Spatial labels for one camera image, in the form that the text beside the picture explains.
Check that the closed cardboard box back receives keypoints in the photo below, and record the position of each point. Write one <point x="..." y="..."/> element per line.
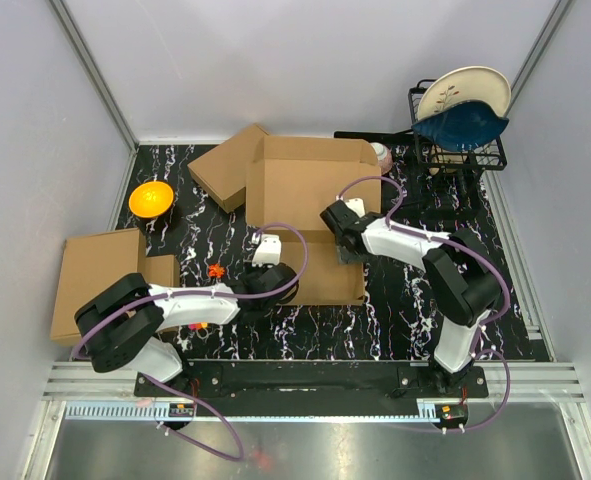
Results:
<point x="221" y="172"/>

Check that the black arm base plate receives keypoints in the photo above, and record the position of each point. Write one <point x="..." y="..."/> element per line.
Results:
<point x="214" y="379"/>

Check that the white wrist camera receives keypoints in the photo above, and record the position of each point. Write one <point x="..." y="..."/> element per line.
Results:
<point x="268" y="250"/>
<point x="356" y="205"/>

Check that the pink patterned bowl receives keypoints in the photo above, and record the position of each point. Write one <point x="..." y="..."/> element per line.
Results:
<point x="384" y="157"/>

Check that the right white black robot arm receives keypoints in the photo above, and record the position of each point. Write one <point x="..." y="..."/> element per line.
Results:
<point x="468" y="289"/>

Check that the rainbow flower toy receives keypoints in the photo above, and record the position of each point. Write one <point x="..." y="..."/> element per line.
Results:
<point x="198" y="326"/>

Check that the cream floral plate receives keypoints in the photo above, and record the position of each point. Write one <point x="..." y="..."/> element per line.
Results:
<point x="472" y="83"/>

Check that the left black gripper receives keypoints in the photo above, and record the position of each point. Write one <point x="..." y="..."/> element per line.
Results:
<point x="252" y="269"/>

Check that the beige cup in rack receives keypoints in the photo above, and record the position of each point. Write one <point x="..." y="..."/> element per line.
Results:
<point x="442" y="160"/>

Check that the small cardboard box left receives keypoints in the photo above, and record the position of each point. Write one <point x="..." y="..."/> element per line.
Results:
<point x="163" y="270"/>

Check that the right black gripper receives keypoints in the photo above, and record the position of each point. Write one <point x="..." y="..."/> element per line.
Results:
<point x="344" y="258"/>

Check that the blue leaf plate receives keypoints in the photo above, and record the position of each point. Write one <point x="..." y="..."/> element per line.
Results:
<point x="463" y="127"/>

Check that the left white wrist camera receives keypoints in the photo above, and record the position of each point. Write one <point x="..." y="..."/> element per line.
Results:
<point x="268" y="250"/>

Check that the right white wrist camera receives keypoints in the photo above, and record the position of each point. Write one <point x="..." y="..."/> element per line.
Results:
<point x="356" y="205"/>

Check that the large cardboard box left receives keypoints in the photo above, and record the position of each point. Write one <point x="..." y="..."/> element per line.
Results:
<point x="90" y="265"/>

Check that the small orange red toy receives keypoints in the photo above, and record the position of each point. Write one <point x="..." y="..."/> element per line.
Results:
<point x="216" y="271"/>

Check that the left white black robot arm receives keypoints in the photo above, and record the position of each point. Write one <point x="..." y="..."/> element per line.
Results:
<point x="119" y="326"/>

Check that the orange bowl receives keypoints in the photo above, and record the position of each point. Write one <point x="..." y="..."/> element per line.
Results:
<point x="151" y="199"/>

